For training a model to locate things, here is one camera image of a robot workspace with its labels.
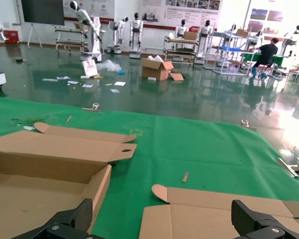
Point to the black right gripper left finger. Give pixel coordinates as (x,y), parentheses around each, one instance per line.
(82,216)

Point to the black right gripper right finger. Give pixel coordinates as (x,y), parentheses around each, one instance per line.
(244,219)

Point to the open plain cardboard box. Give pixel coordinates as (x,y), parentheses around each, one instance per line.
(189,219)

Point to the open cardboard box left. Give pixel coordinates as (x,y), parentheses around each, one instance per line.
(52,147)

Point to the large open cardboard box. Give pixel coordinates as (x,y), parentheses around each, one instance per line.
(154,71)

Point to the small brown cardboard box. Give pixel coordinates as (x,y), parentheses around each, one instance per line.
(242,33)
(190,36)

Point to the short cardboard strip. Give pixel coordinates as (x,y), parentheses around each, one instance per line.
(185,177)

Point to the thin wooden stick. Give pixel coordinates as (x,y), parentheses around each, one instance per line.
(68,119)

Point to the white paper scrap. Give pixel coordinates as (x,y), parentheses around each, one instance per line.
(28,128)

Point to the small clear packet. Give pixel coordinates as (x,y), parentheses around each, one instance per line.
(115,90)

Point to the small white packet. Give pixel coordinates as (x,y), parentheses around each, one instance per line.
(87,85)
(73,82)

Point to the white paper sheet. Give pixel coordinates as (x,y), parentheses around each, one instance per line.
(119,83)

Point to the small white carton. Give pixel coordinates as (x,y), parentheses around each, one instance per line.
(85,77)

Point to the yellow sponge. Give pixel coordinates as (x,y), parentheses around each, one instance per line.
(98,77)

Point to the blue white plastic packet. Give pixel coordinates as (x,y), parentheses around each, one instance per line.
(62,77)

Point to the long plastic packet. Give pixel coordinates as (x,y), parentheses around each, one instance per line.
(49,80)

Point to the white and red paper bag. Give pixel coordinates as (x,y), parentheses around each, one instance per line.
(89,68)

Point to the blue cloth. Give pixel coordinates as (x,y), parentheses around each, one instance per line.
(120,72)

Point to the clear plastic bag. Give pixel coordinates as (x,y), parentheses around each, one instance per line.
(109,66)

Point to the white foam block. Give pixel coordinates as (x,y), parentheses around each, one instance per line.
(152,79)

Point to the flat cardboard sheet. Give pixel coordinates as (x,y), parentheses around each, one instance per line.
(177,76)

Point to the green covered table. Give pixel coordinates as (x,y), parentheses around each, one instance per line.
(248,57)

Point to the small black object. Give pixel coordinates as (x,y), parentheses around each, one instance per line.
(19,60)

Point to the seated person in black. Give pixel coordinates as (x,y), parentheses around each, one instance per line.
(267,51)

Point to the blue plastic tray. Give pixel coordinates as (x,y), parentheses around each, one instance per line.
(230,48)

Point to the leaning white wheeled humanoid robot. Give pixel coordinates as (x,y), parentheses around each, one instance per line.
(92,42)

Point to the white humanoid robot black head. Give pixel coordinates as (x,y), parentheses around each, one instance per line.
(292,37)
(259,35)
(233,28)
(182,30)
(206,31)

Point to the long metal trolley rack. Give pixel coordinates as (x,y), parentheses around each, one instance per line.
(69,30)

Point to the metal trolley with shelves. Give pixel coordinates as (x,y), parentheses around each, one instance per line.
(177,39)

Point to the bowing white humanoid robot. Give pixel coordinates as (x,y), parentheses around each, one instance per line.
(119,26)

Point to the white screen stand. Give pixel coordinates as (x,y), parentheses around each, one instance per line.
(34,27)

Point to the standing white humanoid robot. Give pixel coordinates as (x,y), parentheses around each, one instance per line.
(136,26)

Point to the black display screen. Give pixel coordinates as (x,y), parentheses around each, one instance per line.
(42,12)

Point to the white metal shelf frame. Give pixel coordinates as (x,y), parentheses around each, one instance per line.
(229,35)

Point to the red wall cabinet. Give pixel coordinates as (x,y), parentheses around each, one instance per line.
(11,37)

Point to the wall information poster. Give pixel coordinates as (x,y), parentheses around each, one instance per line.
(179,10)

